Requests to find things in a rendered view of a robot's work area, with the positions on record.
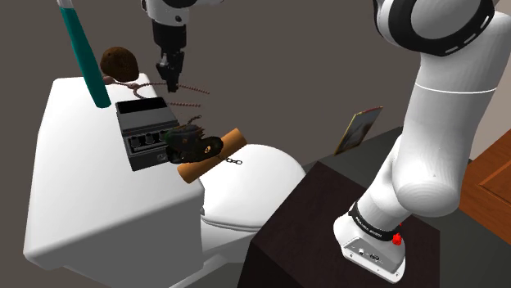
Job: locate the dark grey box appliance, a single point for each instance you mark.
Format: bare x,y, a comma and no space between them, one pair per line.
139,119

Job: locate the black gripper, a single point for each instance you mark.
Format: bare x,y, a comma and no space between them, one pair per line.
169,36

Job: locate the leaning framed picture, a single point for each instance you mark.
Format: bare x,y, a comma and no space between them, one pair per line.
358,129

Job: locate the dark robot stand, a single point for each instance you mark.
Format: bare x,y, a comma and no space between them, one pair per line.
311,231

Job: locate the brown fuzzy round object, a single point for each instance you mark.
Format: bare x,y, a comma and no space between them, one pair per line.
119,63

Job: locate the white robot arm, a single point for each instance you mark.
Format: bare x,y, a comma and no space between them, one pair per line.
439,131

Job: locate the white toilet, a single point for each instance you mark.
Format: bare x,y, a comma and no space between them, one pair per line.
92,191

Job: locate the tan wooden cylinder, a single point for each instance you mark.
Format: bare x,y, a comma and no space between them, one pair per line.
235,140

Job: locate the brown wooden door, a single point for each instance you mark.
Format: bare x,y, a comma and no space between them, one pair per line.
489,183

